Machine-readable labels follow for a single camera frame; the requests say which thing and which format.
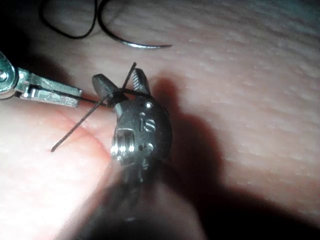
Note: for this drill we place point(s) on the right arm needle driver jaw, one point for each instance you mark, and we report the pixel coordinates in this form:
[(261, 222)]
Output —
[(143, 82), (101, 83)]

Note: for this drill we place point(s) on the left arm needle driver jaw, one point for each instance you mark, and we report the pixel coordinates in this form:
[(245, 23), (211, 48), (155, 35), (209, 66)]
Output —
[(50, 83), (50, 97)]

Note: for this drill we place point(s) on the right arm needle driver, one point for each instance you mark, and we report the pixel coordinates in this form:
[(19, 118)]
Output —
[(150, 125)]

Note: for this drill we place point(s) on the left arm needle driver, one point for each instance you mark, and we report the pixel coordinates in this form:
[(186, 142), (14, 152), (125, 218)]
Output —
[(6, 77)]

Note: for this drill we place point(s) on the black thread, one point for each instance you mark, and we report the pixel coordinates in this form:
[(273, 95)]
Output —
[(75, 128)]

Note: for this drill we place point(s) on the curved steel needle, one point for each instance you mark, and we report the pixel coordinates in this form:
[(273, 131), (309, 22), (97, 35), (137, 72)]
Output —
[(140, 46)]

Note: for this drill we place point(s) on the tissue pad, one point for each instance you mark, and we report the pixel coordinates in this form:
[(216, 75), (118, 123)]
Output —
[(250, 100)]

